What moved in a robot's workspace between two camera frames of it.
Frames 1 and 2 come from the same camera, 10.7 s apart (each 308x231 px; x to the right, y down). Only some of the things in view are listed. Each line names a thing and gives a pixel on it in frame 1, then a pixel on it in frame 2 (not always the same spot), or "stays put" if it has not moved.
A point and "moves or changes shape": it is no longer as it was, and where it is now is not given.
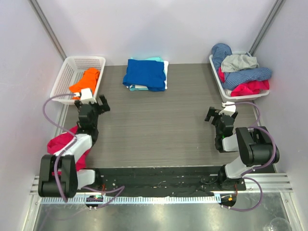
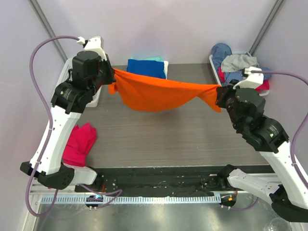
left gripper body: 95,106 to 108,72
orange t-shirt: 89,80 moves or changes shape
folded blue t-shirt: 149,73 stays put
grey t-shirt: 232,63 stays put
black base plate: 161,181 stays put
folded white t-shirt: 165,64 stays put
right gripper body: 217,117 to 221,96
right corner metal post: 265,28 stays put
